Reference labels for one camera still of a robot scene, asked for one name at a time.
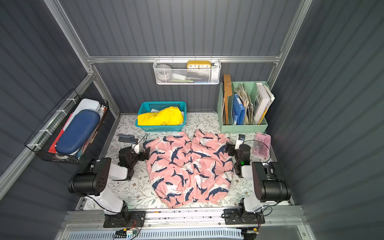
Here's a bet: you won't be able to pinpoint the pink shark print shorts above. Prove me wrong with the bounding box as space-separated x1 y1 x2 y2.
144 130 234 209

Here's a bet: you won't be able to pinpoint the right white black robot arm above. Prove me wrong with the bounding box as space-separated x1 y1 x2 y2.
225 143 292 223

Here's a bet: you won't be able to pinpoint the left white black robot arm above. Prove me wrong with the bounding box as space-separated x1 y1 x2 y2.
69 147 149 228

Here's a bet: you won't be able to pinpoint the tape roll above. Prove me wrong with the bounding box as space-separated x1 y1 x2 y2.
155 64 172 82

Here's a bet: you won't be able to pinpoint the small grey pouch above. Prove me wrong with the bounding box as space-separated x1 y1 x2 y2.
118 134 138 144

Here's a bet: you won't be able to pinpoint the pink transparent box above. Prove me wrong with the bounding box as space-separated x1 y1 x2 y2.
253 132 272 160

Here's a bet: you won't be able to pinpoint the papers stack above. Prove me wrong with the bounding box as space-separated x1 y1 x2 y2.
235 84 254 125

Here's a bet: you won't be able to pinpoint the blue folder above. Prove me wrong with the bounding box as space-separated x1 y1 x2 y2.
232 94 245 125

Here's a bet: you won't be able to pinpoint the floral table mat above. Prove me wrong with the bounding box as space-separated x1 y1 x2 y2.
105 113 254 209

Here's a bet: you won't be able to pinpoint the green file organizer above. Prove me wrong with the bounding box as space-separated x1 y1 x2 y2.
217 82 270 134

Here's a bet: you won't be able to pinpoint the yellow cloth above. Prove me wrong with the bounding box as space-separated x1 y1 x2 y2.
138 107 184 126

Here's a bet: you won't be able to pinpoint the brown cardboard board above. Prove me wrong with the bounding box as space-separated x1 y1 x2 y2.
224 74 232 125

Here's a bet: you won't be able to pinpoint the white book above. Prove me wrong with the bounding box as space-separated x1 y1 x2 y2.
254 83 275 125

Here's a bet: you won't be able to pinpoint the navy blue oval case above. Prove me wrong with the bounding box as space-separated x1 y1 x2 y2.
56 110 100 155

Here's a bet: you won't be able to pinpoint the white plastic container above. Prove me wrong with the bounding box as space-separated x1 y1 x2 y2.
62 99 101 131

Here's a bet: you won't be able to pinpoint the yellow clock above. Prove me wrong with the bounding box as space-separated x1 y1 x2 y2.
187 60 212 70

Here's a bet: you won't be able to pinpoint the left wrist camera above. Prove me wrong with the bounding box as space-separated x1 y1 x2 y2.
132 143 140 154

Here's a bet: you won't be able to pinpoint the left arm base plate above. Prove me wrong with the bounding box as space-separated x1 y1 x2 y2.
103 211 147 228

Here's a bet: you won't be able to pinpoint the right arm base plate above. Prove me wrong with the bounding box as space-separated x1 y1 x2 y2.
221 208 265 226

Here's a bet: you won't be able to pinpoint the white wire wall basket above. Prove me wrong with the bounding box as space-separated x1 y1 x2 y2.
153 58 222 85

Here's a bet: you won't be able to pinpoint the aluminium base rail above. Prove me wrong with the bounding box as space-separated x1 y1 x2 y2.
56 205 315 240

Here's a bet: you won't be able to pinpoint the black wire wall basket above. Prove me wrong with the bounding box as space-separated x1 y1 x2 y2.
25 90 109 165

